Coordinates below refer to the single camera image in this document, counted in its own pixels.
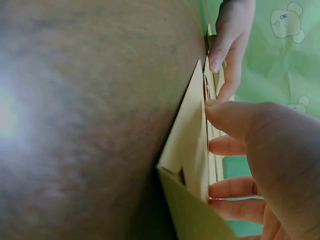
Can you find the person's right thumb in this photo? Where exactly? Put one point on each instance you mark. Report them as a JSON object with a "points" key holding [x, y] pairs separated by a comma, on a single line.
{"points": [[235, 117]]}

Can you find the person's left thumb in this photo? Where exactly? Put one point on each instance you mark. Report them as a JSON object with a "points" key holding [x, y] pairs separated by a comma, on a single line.
{"points": [[218, 50]]}

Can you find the person's left hand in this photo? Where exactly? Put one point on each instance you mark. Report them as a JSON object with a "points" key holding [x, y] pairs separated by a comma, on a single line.
{"points": [[232, 37]]}

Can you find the person's right hand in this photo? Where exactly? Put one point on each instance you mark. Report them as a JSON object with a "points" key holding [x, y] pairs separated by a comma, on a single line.
{"points": [[282, 160]]}

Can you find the cream cardboard box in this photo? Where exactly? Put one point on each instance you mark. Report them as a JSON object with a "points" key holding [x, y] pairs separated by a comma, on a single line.
{"points": [[190, 130]]}

